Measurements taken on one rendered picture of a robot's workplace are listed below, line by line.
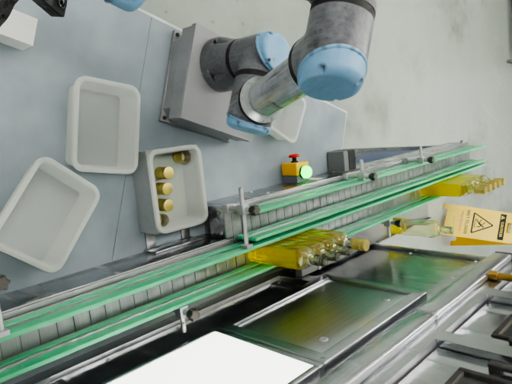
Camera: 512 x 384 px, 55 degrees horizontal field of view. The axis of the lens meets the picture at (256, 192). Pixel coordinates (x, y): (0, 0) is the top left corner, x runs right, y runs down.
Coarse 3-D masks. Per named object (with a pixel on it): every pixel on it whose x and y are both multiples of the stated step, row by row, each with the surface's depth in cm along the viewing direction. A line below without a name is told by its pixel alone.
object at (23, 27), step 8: (16, 16) 104; (24, 16) 106; (8, 24) 103; (16, 24) 104; (24, 24) 106; (32, 24) 107; (0, 32) 102; (8, 32) 103; (16, 32) 104; (24, 32) 106; (32, 32) 107; (0, 40) 106; (8, 40) 106; (16, 40) 105; (24, 40) 106; (32, 40) 107; (24, 48) 109
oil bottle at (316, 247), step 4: (280, 240) 146; (284, 240) 146; (288, 240) 146; (292, 240) 145; (296, 240) 145; (300, 240) 144; (304, 240) 144; (296, 244) 140; (300, 244) 140; (304, 244) 139; (308, 244) 139; (312, 244) 138; (316, 244) 138; (320, 244) 138; (312, 248) 136; (316, 248) 136; (320, 248) 137; (324, 248) 138; (316, 252) 136; (320, 252) 136
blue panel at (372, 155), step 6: (396, 150) 281; (402, 150) 277; (408, 150) 273; (414, 150) 270; (360, 156) 266; (366, 156) 263; (372, 156) 260; (378, 156) 257; (384, 156) 253; (390, 156) 250; (366, 162) 233
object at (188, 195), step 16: (160, 160) 136; (192, 160) 139; (176, 176) 140; (192, 176) 140; (176, 192) 140; (192, 192) 141; (176, 208) 140; (192, 208) 142; (160, 224) 128; (176, 224) 134; (192, 224) 136
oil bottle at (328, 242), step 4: (292, 236) 149; (296, 236) 149; (300, 236) 148; (304, 236) 148; (308, 236) 147; (312, 236) 147; (316, 236) 146; (320, 236) 146; (324, 236) 146; (308, 240) 144; (312, 240) 143; (316, 240) 142; (320, 240) 142; (324, 240) 141; (328, 240) 141; (332, 240) 142; (324, 244) 140; (328, 244) 140; (332, 244) 141; (328, 248) 140
